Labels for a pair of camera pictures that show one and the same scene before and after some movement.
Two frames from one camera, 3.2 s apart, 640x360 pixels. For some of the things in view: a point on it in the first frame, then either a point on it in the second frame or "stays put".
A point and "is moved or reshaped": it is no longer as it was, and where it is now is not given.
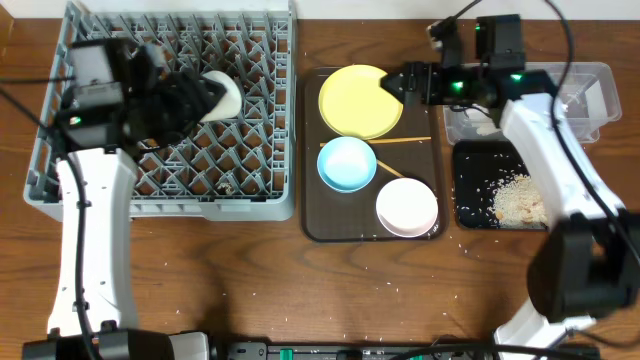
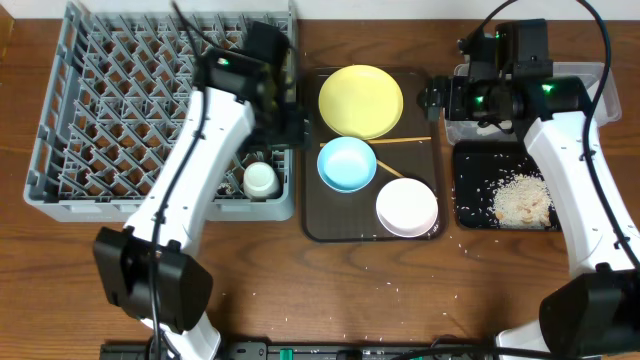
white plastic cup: [230, 105] is moved or reshaped
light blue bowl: [347, 164] stays put
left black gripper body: [176, 105] → [298, 132]
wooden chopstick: [388, 140] stays put
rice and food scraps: [518, 204] stays put
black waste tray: [478, 167] stays put
